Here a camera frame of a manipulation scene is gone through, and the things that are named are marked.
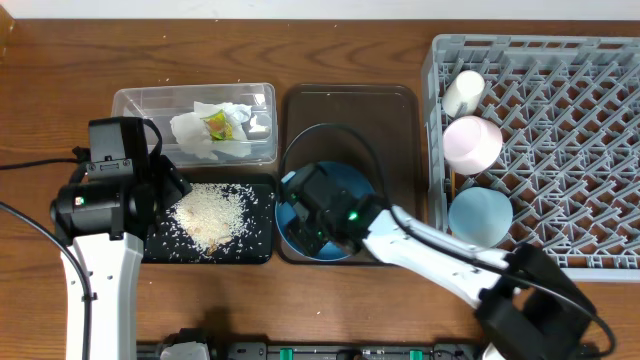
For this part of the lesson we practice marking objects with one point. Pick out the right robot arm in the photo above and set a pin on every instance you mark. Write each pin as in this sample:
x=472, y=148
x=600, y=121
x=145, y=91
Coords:
x=527, y=307

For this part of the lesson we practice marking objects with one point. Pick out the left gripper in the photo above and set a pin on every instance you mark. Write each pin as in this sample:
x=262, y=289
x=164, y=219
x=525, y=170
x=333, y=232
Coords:
x=171, y=183

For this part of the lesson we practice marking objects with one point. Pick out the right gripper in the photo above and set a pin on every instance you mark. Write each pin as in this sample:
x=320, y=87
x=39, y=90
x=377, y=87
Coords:
x=299, y=231

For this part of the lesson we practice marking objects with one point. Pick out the cream plastic cup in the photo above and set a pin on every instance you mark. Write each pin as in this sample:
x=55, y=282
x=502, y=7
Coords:
x=462, y=97

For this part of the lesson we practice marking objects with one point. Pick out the pile of white rice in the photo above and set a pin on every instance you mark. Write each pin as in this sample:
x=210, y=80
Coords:
x=211, y=221

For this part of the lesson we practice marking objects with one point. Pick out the white napkin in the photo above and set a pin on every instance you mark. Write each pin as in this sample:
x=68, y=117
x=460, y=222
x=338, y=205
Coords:
x=193, y=137

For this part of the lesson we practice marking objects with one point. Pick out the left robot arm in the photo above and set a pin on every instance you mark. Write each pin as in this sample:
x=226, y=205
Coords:
x=102, y=219

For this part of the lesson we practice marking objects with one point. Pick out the dark blue plate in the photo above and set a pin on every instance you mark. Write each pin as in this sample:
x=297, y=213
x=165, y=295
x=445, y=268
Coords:
x=345, y=176

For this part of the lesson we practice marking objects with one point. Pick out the black plastic tray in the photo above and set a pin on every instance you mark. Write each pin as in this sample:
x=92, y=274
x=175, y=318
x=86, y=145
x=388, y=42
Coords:
x=264, y=186

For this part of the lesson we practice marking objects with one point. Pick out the light blue bowl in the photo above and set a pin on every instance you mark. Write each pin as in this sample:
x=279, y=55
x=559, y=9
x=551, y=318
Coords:
x=480, y=216

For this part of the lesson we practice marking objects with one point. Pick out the pink bowl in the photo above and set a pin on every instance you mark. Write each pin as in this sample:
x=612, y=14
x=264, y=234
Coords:
x=471, y=144

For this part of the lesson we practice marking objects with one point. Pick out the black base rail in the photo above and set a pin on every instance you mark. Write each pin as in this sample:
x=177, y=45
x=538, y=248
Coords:
x=256, y=348

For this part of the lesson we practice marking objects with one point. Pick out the grey dishwasher rack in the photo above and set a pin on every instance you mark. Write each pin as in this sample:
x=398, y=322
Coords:
x=568, y=110

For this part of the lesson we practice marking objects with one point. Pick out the clear plastic waste bin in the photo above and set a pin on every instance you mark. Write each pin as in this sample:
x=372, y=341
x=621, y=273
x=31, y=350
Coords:
x=161, y=104

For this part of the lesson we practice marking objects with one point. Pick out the brown serving tray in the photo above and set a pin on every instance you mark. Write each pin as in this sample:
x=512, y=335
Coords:
x=385, y=115

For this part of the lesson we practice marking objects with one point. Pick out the green snack wrapper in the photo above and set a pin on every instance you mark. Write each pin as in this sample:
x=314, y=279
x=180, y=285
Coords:
x=220, y=129

